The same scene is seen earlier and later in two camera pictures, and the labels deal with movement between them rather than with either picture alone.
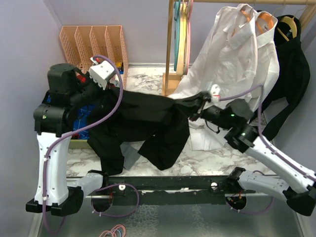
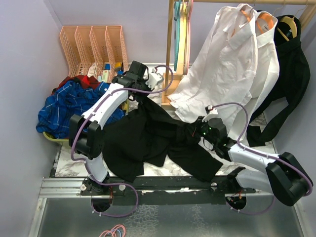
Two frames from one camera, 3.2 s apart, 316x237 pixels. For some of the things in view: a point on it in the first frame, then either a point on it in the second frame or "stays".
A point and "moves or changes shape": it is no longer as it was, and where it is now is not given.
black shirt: (158, 127) moves or changes shape
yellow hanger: (291, 21) stays
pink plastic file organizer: (84, 42) stays
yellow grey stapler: (119, 65) stays
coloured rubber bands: (112, 231) stays
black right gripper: (195, 116) to (195, 128)
